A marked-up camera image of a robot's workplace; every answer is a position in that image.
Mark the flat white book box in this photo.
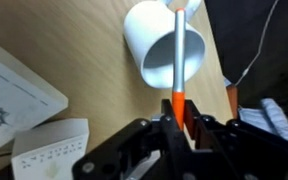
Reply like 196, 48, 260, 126
0, 46, 68, 147

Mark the orange and silver marker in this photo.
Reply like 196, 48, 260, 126
172, 8, 185, 130

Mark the white thin cable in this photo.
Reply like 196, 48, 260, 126
224, 0, 280, 88

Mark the white ceramic mug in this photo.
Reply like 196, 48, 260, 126
123, 0, 206, 89

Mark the small white cardboard box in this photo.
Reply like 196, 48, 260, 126
11, 118, 89, 180

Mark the grey tote bag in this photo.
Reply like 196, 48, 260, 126
238, 98, 288, 141

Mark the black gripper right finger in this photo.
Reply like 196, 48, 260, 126
184, 100, 288, 180

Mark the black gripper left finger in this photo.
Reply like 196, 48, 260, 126
72, 99, 194, 180

